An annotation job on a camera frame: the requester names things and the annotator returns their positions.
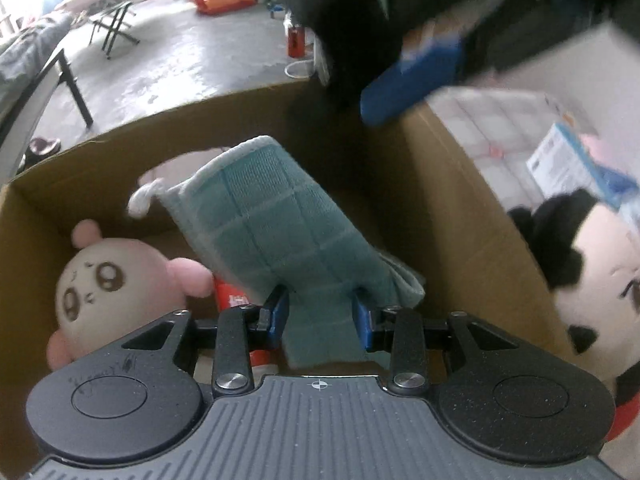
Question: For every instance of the grey green blanket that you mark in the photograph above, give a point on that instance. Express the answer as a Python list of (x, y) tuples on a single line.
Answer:
[(25, 45)]

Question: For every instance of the checked floral bedsheet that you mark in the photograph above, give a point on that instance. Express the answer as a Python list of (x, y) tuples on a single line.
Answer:
[(490, 125)]

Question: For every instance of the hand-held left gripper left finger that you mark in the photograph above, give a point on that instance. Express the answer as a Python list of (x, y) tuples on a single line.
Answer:
[(277, 317)]

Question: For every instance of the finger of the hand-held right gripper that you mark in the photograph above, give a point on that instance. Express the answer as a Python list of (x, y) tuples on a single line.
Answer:
[(410, 80)]

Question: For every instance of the black metal bed frame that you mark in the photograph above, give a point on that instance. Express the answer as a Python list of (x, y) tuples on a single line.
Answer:
[(75, 90)]

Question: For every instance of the brown slipper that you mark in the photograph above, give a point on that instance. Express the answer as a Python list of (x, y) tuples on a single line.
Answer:
[(42, 149)]

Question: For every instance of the teal checked cloth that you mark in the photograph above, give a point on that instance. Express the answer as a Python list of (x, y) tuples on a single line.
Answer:
[(280, 220)]

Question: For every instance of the white plush doll black hair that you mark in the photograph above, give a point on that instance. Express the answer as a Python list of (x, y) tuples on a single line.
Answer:
[(600, 260)]

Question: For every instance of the orange red toolbox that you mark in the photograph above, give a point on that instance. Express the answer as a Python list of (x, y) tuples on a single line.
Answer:
[(222, 1)]

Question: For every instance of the blue white tissue box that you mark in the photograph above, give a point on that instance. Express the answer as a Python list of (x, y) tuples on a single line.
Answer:
[(555, 160)]

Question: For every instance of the brown cardboard box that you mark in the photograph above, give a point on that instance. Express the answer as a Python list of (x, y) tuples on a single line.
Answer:
[(450, 200)]

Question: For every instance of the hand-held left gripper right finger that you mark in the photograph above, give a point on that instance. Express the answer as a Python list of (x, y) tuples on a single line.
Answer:
[(362, 320)]

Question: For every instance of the red white toothpaste tube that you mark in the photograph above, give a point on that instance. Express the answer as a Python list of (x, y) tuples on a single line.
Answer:
[(232, 297)]

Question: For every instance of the red cylinder bottle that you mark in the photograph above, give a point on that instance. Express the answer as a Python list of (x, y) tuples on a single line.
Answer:
[(296, 40)]

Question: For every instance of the pink round plush toy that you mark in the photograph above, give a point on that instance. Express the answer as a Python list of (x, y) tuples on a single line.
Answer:
[(115, 285)]

